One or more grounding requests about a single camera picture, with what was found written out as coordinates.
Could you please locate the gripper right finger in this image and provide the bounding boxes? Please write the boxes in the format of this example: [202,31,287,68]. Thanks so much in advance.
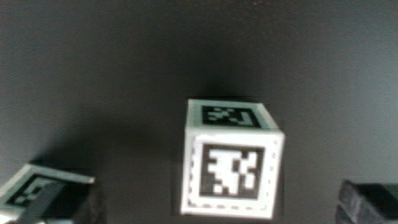
[334,180,398,224]

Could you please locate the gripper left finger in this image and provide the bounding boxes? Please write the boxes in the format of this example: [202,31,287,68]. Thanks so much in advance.
[16,183,106,224]

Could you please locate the marker cube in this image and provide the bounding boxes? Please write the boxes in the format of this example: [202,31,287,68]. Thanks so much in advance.
[0,164,95,224]
[181,99,284,219]

